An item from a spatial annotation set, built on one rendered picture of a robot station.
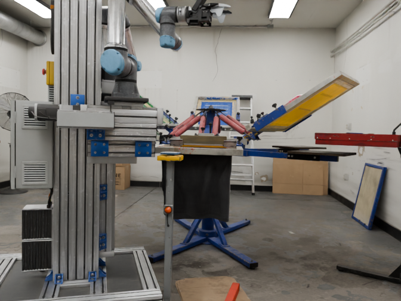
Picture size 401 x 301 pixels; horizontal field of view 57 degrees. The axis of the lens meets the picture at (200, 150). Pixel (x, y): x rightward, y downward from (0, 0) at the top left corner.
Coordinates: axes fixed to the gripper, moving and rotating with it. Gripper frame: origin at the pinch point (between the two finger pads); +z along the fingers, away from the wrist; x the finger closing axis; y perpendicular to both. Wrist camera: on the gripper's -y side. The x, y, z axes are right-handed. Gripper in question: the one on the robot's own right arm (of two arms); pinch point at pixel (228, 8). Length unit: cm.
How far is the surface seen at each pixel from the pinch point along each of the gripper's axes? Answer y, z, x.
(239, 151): 63, 4, -54
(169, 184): 85, -33, -34
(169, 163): 73, -34, -32
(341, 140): 47, 74, -119
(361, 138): 46, 87, -113
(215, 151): 64, -11, -53
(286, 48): -166, 46, -506
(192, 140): 52, -37, -109
